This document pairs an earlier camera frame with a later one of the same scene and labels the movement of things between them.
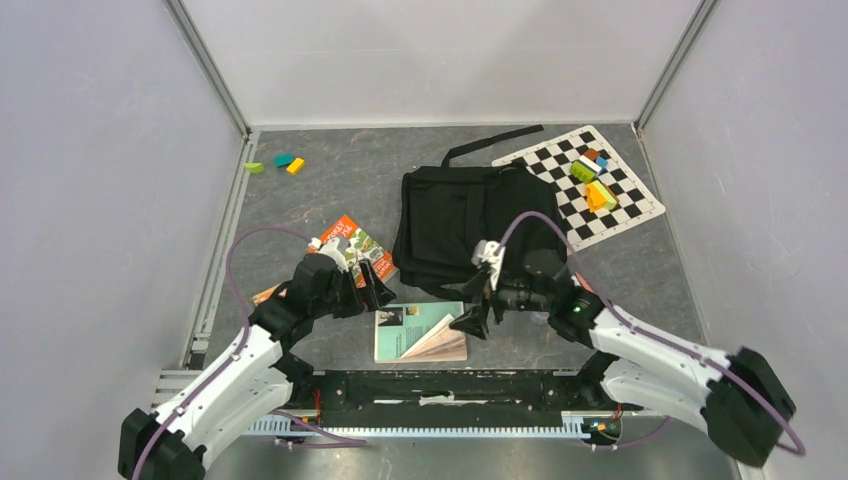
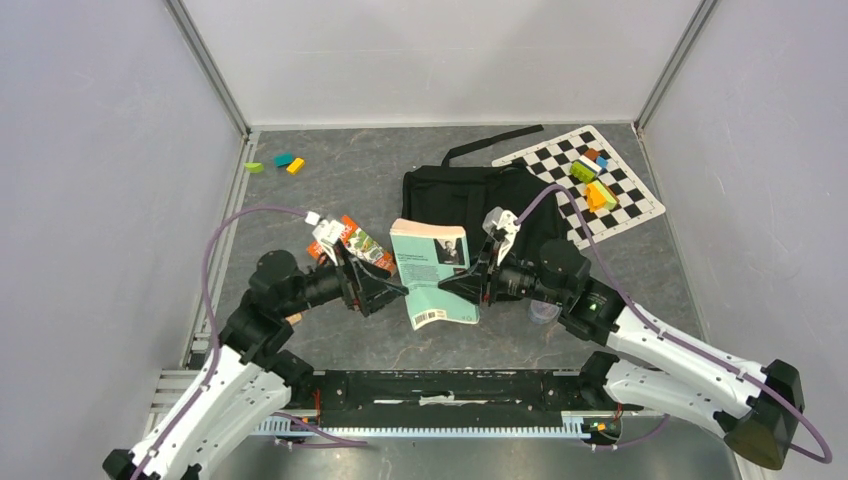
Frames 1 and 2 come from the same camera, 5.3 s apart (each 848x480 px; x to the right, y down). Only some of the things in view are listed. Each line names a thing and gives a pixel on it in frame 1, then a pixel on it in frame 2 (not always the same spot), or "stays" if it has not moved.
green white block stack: [585, 170] stays
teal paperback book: [419, 333] to [426, 254]
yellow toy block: [295, 165] stays
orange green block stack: [599, 196] stays
